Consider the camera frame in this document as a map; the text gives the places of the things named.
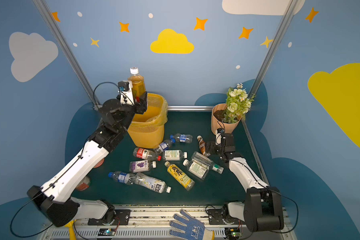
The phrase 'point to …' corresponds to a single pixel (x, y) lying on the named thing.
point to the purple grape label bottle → (141, 166)
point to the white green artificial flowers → (238, 103)
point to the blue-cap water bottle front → (123, 177)
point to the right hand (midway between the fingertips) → (214, 142)
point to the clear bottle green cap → (206, 161)
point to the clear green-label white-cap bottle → (175, 155)
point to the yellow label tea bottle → (184, 179)
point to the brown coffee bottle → (202, 144)
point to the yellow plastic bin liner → (156, 113)
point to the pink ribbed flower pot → (216, 118)
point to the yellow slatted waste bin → (147, 131)
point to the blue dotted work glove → (194, 229)
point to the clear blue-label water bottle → (183, 138)
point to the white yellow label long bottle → (151, 183)
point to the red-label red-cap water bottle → (145, 154)
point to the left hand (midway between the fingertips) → (139, 91)
